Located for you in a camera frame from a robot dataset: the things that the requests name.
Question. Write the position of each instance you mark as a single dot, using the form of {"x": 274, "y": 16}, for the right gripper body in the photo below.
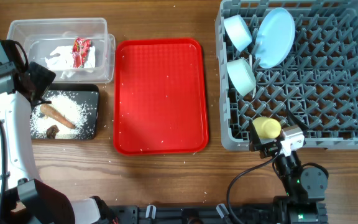
{"x": 269, "y": 149}

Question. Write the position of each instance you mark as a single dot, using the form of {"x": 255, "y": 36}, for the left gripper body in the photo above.
{"x": 41, "y": 78}

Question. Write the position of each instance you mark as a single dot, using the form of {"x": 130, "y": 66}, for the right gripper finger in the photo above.
{"x": 253, "y": 138}
{"x": 293, "y": 120}

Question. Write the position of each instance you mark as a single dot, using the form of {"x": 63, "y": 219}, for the yellow plastic cup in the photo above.
{"x": 267, "y": 128}

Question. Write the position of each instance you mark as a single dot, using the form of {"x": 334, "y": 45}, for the white napkin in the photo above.
{"x": 63, "y": 58}

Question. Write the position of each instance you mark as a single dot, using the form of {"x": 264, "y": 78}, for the white rice pile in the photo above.
{"x": 73, "y": 109}

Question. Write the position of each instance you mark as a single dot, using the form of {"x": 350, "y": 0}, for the red snack wrapper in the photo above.
{"x": 80, "y": 50}

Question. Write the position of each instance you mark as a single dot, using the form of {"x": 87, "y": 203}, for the dark brown food lump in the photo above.
{"x": 52, "y": 132}

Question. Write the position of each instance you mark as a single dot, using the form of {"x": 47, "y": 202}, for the mint green bowl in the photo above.
{"x": 242, "y": 76}

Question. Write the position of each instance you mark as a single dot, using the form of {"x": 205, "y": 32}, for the white plastic spoon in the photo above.
{"x": 251, "y": 61}

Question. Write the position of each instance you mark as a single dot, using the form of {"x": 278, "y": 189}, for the light blue plate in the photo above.
{"x": 275, "y": 38}

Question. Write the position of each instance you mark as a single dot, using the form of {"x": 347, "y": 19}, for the light blue bowl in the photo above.
{"x": 238, "y": 32}

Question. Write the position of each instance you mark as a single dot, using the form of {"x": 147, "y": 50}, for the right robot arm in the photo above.
{"x": 305, "y": 184}

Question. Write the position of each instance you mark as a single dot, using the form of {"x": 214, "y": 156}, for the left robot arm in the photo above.
{"x": 24, "y": 198}

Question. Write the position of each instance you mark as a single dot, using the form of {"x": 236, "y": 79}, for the grey dishwasher rack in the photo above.
{"x": 317, "y": 82}

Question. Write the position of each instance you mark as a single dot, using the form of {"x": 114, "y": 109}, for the black plastic tray bin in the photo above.
{"x": 89, "y": 93}

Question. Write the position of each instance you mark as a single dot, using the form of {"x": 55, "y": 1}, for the clear plastic bin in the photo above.
{"x": 39, "y": 37}

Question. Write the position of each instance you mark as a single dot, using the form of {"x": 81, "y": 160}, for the red serving tray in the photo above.
{"x": 159, "y": 97}

